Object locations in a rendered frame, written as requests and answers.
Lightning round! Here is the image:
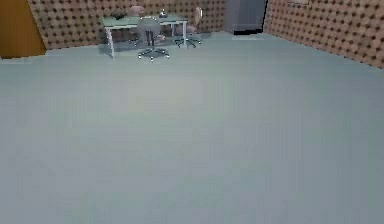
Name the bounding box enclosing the grey swivel chair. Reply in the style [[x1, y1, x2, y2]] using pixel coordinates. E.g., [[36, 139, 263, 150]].
[[136, 16, 170, 63]]

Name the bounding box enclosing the white table with green top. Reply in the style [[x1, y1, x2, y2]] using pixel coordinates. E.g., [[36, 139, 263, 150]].
[[100, 13, 189, 60]]

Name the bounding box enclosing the dark house plant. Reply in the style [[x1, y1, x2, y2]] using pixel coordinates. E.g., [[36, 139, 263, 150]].
[[111, 9, 128, 21]]

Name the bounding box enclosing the orange room door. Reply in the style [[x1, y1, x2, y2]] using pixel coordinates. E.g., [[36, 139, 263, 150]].
[[0, 0, 48, 60]]

